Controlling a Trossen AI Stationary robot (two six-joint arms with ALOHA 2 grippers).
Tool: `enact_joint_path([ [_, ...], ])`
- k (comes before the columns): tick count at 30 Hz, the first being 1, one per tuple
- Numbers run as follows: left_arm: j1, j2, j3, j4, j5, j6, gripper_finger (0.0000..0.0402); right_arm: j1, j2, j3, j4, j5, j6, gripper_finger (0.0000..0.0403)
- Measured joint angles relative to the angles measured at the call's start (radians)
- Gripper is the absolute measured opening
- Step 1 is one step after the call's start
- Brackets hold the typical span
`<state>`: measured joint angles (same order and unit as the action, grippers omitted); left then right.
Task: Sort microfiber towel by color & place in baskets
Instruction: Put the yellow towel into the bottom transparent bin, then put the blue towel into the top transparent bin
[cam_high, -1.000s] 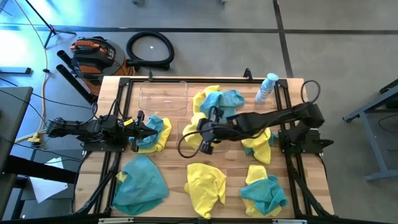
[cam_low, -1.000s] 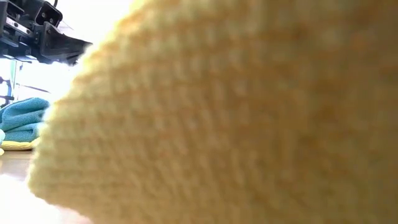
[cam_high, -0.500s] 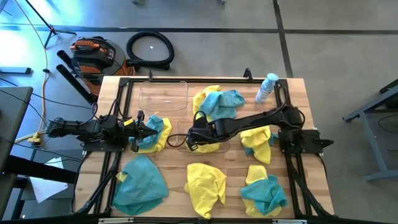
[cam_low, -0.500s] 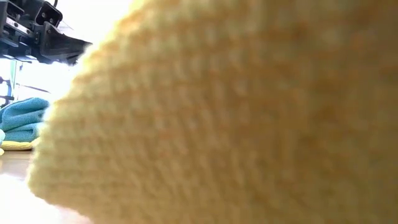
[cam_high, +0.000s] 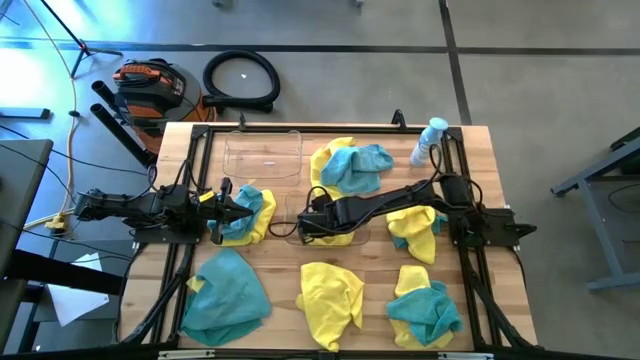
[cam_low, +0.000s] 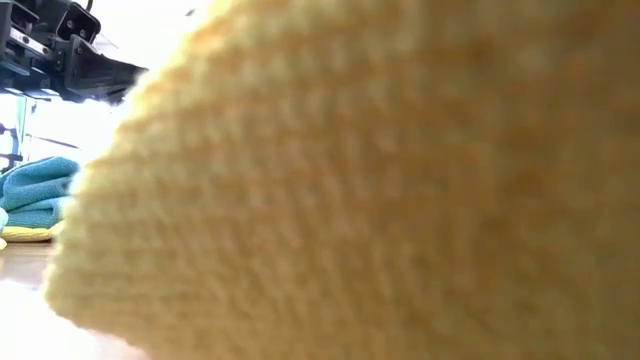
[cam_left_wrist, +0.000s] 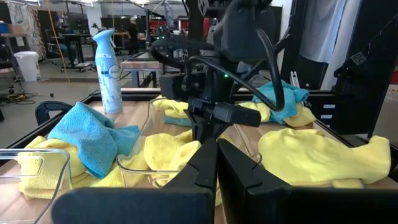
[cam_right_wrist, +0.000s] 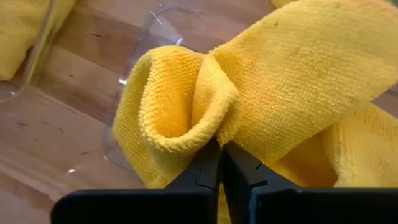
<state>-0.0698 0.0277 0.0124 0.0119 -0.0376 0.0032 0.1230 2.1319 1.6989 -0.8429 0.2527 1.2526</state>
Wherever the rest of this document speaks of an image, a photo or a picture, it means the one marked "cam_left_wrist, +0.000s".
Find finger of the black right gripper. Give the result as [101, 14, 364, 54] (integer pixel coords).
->
[190, 113, 212, 144]
[211, 119, 236, 140]

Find dark blue chair back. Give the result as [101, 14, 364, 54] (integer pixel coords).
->
[34, 100, 74, 126]

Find clear plastic bin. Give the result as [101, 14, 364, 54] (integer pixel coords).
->
[0, 148, 73, 224]
[116, 96, 264, 189]

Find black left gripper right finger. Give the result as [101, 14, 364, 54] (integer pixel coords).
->
[216, 138, 398, 224]

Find yellow microfiber towel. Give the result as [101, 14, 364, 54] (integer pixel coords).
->
[17, 136, 125, 200]
[257, 128, 392, 189]
[119, 129, 224, 207]
[238, 101, 317, 128]
[152, 95, 190, 120]

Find black control cabinet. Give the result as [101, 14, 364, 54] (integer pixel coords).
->
[329, 0, 398, 138]

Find yellow hanging cable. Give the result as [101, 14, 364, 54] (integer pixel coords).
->
[45, 0, 71, 83]

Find person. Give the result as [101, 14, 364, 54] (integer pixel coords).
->
[127, 17, 140, 55]

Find black braided cable sleeve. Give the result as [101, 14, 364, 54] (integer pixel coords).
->
[150, 36, 215, 68]

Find black office desk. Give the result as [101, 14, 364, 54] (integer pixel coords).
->
[51, 32, 96, 71]

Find grey hanging cloth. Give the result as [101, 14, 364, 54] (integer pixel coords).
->
[299, 0, 346, 64]

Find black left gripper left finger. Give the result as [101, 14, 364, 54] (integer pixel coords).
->
[51, 138, 218, 224]

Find white trash bin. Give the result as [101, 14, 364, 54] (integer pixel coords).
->
[13, 51, 40, 82]

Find blue microfiber towel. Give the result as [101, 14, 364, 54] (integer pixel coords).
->
[251, 80, 310, 125]
[47, 101, 141, 180]
[164, 115, 193, 127]

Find yellow floor cables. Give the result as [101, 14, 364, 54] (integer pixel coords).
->
[0, 92, 35, 106]

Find wooden workbench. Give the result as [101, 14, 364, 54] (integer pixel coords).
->
[120, 59, 181, 88]

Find red tool cabinet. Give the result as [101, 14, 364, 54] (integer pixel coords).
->
[149, 18, 190, 34]

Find light blue Febreze spray bottle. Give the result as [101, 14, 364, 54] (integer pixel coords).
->
[92, 29, 124, 114]

